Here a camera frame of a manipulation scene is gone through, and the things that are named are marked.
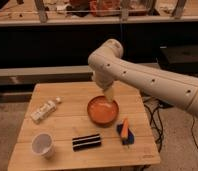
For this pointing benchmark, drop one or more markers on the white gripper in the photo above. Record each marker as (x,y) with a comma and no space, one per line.
(109,94)

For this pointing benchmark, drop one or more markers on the clear plastic bottle white cap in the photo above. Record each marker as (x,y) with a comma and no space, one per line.
(45,110)

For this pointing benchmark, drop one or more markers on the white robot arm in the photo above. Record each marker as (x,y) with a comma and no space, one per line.
(173,88)

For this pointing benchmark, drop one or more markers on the orange ceramic bowl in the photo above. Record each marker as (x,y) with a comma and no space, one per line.
(102,112)

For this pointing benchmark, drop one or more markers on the orange carrot toy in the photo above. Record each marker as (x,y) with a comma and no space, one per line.
(125,127)

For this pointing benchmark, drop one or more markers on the black striped block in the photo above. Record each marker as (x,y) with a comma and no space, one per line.
(80,143)

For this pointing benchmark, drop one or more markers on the white plastic cup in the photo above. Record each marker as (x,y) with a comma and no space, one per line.
(42,145)

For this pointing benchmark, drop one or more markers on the black box on shelf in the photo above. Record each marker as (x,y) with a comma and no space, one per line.
(180,59)

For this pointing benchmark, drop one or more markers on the orange clutter on shelf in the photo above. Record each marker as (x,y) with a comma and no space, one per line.
(95,7)

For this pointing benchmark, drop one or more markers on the metal shelf rack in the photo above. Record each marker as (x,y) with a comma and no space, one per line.
(42,40)

